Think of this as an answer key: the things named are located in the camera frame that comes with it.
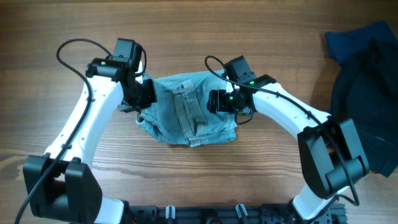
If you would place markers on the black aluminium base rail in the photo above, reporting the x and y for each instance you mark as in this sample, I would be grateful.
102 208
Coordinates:
238 214

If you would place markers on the black garment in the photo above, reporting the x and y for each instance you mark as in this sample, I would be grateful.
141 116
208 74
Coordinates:
378 135

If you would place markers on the navy blue garment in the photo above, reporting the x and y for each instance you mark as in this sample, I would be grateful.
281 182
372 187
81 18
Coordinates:
351 40

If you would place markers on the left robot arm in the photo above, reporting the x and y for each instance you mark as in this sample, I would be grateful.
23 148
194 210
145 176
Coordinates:
60 183

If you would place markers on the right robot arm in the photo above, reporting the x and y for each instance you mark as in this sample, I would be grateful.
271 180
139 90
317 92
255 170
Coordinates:
332 157

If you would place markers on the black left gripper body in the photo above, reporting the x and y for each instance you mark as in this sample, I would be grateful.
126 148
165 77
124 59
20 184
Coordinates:
143 95

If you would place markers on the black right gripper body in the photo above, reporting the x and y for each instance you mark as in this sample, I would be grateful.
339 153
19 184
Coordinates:
226 101

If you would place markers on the light blue denim shorts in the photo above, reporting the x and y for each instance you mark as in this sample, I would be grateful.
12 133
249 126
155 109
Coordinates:
180 115

